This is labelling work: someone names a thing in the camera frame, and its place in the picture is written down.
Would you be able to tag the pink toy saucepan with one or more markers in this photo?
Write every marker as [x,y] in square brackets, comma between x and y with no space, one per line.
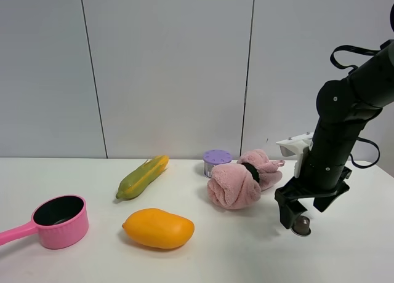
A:
[60,222]

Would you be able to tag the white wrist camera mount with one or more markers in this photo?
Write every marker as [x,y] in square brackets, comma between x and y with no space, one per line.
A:
[298,146]

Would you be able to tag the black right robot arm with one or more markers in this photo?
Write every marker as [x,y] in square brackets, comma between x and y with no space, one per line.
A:
[344,106]

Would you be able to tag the brown coffee capsule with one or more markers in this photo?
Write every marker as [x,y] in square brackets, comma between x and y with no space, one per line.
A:
[301,226]

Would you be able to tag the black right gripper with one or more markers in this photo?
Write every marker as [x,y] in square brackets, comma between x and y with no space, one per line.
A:
[321,176]

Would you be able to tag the orange toy mango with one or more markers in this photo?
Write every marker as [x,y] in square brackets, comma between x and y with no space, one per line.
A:
[158,229]

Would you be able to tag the purple lidded small can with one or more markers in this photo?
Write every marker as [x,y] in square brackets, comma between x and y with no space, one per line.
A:
[213,158]

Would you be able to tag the green yellow toy corn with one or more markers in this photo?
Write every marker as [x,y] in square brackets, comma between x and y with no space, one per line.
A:
[138,180]

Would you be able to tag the pink rolled towel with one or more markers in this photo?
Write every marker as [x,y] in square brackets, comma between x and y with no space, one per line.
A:
[238,185]

